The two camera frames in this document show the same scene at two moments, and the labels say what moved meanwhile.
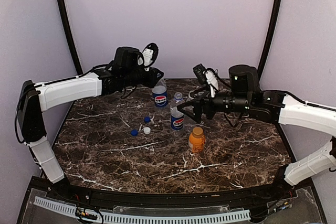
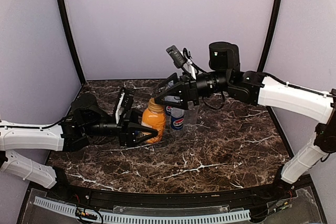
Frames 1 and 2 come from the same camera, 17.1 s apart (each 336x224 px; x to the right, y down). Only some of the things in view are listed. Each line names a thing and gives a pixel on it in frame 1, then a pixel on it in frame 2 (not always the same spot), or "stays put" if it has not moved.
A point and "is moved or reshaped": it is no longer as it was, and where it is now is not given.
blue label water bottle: [160, 95] is moved or reshaped
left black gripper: [153, 80] to [126, 131]
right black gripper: [199, 101] to [187, 89]
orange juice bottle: [197, 140] to [154, 117]
